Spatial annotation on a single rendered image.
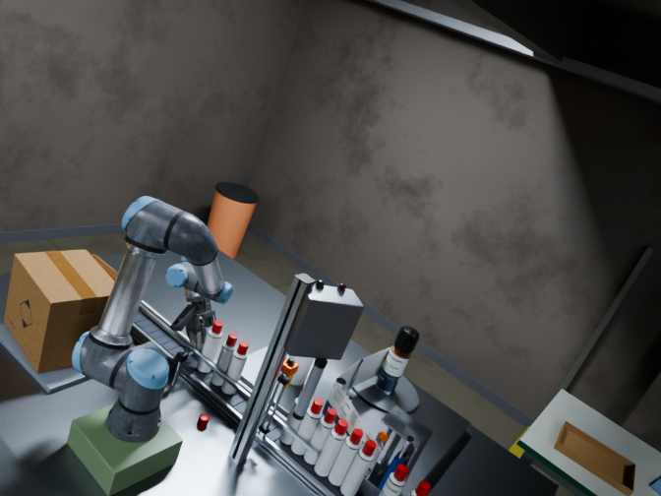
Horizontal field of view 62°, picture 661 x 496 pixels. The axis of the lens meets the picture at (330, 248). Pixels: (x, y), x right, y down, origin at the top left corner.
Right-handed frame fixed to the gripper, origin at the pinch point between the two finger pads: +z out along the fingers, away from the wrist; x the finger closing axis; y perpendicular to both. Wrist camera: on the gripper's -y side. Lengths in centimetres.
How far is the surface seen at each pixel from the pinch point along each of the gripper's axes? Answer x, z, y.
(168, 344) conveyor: 14.2, -1.9, -1.0
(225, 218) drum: 177, -39, 208
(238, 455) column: -30.4, 25.6, -16.2
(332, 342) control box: -64, -10, -8
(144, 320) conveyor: 28.6, -10.2, 0.6
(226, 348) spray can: -16.1, -3.0, -1.8
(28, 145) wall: 219, -103, 72
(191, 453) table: -19.1, 23.2, -24.8
